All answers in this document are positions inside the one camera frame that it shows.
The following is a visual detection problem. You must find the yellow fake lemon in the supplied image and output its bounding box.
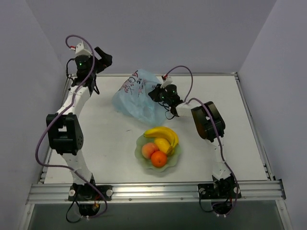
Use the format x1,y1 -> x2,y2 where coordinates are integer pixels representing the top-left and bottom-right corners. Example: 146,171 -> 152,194
154,138 -> 172,155

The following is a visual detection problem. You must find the aluminium front rail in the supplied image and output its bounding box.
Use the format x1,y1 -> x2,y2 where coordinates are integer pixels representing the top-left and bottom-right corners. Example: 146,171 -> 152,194
26,181 -> 286,204

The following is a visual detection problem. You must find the orange fake fruit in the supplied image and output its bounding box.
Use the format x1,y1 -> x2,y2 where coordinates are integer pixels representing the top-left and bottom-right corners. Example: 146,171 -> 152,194
151,151 -> 167,168

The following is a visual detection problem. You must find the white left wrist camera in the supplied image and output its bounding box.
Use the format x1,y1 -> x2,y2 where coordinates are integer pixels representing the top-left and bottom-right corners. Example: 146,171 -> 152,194
70,41 -> 92,57

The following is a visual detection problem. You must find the yellow fake banana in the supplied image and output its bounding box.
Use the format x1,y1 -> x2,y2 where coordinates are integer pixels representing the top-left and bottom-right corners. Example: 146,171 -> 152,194
143,126 -> 179,156

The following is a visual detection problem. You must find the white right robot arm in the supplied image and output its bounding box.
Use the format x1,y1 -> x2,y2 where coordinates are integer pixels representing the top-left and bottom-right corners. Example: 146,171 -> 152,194
148,84 -> 237,198

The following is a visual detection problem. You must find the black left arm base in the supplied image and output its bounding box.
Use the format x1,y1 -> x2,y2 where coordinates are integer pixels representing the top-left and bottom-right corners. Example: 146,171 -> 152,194
65,183 -> 113,224

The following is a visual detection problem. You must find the light blue plastic bag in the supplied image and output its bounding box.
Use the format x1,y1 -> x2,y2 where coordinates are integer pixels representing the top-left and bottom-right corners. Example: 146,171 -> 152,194
112,69 -> 166,127

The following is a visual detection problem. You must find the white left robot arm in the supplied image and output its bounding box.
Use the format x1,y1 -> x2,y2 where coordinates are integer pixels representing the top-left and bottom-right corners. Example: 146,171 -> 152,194
46,44 -> 112,201

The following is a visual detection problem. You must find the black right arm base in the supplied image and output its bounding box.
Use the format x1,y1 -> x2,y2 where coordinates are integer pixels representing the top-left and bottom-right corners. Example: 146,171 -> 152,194
198,175 -> 242,218

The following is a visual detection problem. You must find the pink fake peach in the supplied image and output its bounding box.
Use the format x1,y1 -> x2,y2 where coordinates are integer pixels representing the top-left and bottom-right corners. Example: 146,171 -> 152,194
142,142 -> 159,159

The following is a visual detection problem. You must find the green scalloped glass bowl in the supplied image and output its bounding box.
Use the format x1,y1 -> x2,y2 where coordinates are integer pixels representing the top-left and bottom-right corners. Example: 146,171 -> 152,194
135,135 -> 181,172

